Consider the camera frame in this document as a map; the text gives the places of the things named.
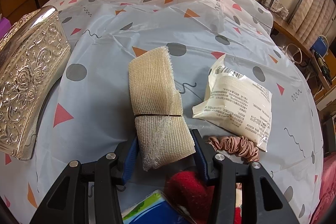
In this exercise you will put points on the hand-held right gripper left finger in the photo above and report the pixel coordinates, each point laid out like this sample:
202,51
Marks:
130,158

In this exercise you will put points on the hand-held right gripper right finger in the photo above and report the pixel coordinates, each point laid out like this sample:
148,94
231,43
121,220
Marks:
202,163

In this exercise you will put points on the red knit cloth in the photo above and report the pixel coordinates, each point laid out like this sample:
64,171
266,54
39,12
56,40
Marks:
186,192

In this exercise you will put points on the pink scrunchie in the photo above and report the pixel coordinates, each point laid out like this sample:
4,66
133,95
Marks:
236,146

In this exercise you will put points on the blue tissue pack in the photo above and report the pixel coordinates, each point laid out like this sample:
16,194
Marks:
149,208

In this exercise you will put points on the beige gauze roll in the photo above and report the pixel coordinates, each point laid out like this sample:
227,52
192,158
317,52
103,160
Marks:
155,98

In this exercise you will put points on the white plastic packet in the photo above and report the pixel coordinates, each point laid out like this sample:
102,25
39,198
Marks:
236,106

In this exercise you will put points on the pink ruffled blanket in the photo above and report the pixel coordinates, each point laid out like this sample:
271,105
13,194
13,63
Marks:
324,187

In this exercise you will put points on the ornate gold tissue box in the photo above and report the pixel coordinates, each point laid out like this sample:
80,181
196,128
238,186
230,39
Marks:
29,71

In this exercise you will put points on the beige tote bag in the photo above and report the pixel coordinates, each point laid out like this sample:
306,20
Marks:
292,53

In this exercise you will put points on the black device on chair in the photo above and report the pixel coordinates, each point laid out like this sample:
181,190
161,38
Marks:
323,65

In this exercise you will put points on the wooden desk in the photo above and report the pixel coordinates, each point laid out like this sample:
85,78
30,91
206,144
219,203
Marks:
291,35

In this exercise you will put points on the blue folding chair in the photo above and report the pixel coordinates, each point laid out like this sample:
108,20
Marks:
320,44

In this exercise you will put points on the small boxes on desk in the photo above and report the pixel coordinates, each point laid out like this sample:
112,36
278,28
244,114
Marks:
274,3

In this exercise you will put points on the purple cardboard box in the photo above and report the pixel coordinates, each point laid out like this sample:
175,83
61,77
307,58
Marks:
5,26

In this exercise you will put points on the beige striped curtain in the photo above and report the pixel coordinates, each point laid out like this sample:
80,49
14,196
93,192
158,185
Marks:
315,14

